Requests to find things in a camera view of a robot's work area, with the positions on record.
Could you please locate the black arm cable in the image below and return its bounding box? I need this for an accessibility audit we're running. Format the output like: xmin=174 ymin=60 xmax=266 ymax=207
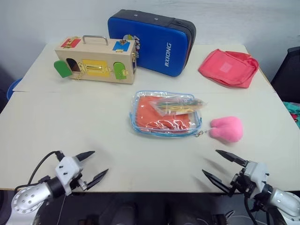
xmin=27 ymin=151 xmax=65 ymax=185
xmin=243 ymin=195 xmax=257 ymax=225

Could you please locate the clear pouch with orange contents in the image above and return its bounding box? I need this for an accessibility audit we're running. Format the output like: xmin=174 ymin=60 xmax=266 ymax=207
xmin=128 ymin=90 xmax=203 ymax=139

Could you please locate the black office chair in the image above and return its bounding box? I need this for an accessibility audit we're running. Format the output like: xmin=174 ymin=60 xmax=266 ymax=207
xmin=270 ymin=46 xmax=300 ymax=104

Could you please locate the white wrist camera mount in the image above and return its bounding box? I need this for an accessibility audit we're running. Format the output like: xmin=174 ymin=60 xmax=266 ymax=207
xmin=243 ymin=160 xmax=269 ymax=188
xmin=55 ymin=156 xmax=84 ymax=196

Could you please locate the pink fabric pouch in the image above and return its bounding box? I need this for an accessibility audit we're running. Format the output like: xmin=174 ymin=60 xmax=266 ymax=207
xmin=198 ymin=48 xmax=260 ymax=90

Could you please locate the wooden lock box with handle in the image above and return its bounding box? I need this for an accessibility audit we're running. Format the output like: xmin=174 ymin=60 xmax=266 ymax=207
xmin=53 ymin=35 xmax=138 ymax=85

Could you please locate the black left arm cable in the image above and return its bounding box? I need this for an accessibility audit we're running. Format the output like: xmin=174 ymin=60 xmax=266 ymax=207
xmin=27 ymin=151 xmax=65 ymax=185

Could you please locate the pink plush heart keychain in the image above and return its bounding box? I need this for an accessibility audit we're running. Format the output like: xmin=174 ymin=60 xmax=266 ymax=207
xmin=196 ymin=116 xmax=244 ymax=143

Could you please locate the clear packet of coloured sticks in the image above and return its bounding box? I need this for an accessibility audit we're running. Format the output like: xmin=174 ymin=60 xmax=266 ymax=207
xmin=150 ymin=97 xmax=209 ymax=117

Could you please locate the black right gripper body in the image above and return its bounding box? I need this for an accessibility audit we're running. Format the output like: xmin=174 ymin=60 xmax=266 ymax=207
xmin=226 ymin=161 xmax=257 ymax=198

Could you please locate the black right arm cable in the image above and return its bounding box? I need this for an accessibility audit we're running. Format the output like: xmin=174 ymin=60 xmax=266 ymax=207
xmin=243 ymin=195 xmax=257 ymax=225

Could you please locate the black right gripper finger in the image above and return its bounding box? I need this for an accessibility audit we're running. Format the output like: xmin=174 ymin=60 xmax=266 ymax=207
xmin=215 ymin=150 xmax=247 ymax=167
xmin=202 ymin=169 xmax=232 ymax=195

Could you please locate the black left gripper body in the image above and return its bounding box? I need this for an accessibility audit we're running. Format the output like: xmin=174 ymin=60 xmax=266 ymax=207
xmin=69 ymin=157 xmax=91 ymax=191

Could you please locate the colourful clothes pile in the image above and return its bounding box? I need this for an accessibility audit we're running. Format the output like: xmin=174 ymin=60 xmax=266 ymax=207
xmin=283 ymin=101 xmax=300 ymax=129

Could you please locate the blue plastic bucket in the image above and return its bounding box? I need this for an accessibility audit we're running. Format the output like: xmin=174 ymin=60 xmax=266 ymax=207
xmin=7 ymin=78 xmax=23 ymax=101

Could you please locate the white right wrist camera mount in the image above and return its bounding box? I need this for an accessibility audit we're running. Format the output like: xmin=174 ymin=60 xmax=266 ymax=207
xmin=243 ymin=160 xmax=269 ymax=188

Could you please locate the blue RXONG case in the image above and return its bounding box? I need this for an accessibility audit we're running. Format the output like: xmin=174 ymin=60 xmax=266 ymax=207
xmin=107 ymin=9 xmax=197 ymax=77

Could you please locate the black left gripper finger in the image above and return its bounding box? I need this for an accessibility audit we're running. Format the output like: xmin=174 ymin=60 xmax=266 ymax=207
xmin=86 ymin=168 xmax=109 ymax=190
xmin=75 ymin=151 xmax=96 ymax=162

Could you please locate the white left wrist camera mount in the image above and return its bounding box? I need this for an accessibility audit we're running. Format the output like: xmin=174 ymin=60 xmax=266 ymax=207
xmin=55 ymin=156 xmax=84 ymax=196

